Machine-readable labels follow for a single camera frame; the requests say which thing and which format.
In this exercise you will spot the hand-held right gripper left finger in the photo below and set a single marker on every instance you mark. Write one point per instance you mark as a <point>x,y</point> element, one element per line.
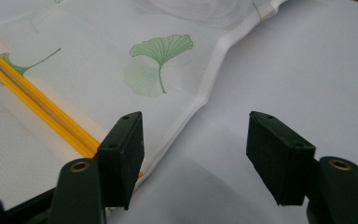
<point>118,165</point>

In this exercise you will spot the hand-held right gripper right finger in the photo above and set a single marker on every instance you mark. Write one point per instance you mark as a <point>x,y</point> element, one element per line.
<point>279,161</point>

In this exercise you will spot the white leaf-print mesh laundry bag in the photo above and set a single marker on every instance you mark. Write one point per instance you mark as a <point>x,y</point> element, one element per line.
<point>105,71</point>

